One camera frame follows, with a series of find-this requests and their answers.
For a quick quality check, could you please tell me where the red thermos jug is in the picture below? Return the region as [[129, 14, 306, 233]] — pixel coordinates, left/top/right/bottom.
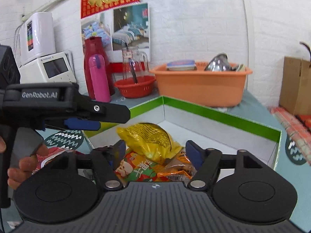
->
[[84, 36, 116, 100]]

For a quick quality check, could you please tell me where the orange plastic basin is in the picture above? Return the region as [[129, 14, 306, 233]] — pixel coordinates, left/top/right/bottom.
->
[[148, 62, 253, 108]]

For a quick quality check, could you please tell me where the glass pitcher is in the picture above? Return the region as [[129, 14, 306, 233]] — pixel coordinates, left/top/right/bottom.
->
[[121, 46, 149, 84]]

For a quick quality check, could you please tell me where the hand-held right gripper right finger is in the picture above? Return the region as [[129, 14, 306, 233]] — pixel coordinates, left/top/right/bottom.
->
[[186, 140, 264, 191]]

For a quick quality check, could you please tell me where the orange patterned cloth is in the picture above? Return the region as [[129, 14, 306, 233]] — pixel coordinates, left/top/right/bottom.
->
[[269, 106, 311, 151]]

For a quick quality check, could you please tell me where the grey hose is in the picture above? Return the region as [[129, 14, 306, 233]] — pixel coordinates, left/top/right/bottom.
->
[[13, 24, 25, 66]]

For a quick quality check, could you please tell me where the small orange snack packet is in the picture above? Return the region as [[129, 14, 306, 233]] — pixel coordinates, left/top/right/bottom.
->
[[157, 169, 195, 184]]

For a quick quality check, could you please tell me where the pink bottle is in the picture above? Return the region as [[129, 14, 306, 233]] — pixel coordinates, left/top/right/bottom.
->
[[88, 55, 112, 103]]

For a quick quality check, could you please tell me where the red plastic basket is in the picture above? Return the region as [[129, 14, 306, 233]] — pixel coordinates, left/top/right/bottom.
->
[[113, 75, 156, 99]]

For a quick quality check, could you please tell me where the red snack packet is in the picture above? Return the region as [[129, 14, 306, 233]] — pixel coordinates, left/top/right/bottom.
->
[[31, 148, 81, 176]]

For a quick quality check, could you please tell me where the yellow snack packet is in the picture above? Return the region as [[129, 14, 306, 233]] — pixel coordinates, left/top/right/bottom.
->
[[116, 122, 182, 165]]

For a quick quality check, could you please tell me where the bedding photo wall poster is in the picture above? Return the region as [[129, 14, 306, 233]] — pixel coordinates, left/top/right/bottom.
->
[[81, 3, 151, 62]]

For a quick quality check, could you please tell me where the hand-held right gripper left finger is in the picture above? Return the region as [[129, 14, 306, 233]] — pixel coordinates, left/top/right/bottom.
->
[[48, 139, 127, 191]]

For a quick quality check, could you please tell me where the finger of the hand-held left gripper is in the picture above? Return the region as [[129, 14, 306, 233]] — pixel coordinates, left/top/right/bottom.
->
[[64, 118, 101, 131], [77, 95, 131, 125]]

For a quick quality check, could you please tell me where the teal printed tablecloth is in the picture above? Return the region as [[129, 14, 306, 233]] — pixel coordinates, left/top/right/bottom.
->
[[0, 87, 311, 233]]

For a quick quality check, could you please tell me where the orange cartoon snack packet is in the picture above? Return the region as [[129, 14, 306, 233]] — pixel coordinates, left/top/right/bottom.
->
[[114, 150, 169, 185]]

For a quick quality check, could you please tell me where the white appliance with screen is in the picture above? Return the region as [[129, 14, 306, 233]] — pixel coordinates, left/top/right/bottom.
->
[[19, 51, 76, 85]]

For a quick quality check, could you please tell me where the white water purifier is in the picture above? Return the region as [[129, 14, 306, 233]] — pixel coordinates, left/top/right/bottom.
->
[[19, 12, 57, 66]]

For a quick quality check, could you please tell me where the person's left hand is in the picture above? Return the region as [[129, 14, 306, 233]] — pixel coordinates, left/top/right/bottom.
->
[[7, 144, 49, 190]]

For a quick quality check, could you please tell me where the brown cardboard box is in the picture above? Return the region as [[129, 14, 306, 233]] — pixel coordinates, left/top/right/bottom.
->
[[279, 56, 311, 116]]

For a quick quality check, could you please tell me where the green and white cardboard box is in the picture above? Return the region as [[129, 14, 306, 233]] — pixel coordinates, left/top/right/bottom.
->
[[81, 95, 283, 173]]

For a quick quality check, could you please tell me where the metal bowl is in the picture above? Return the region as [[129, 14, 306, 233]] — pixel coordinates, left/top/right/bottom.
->
[[204, 53, 238, 72]]

